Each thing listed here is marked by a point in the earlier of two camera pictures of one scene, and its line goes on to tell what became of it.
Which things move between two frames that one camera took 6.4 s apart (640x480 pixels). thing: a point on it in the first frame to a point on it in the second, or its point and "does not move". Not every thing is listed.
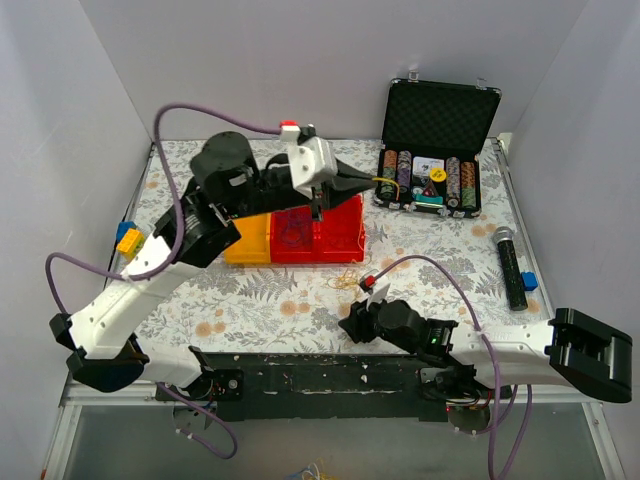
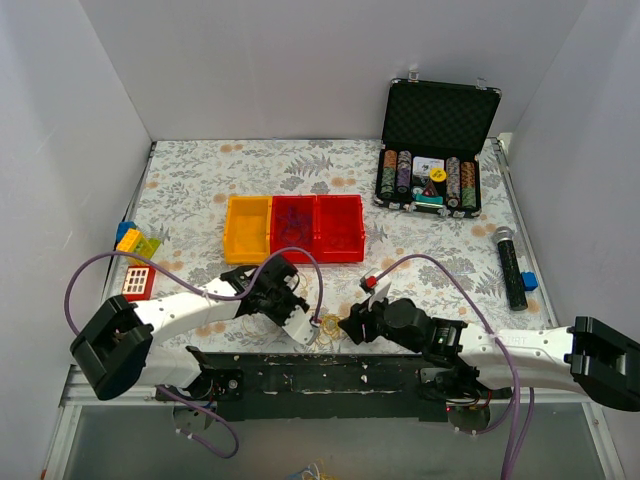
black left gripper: (322, 195) to (288, 304)
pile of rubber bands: (351, 278) to (332, 325)
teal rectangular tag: (429, 199) does not move
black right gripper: (361, 325) does not move
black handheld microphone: (504, 237) does not move
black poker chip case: (432, 135) does not move
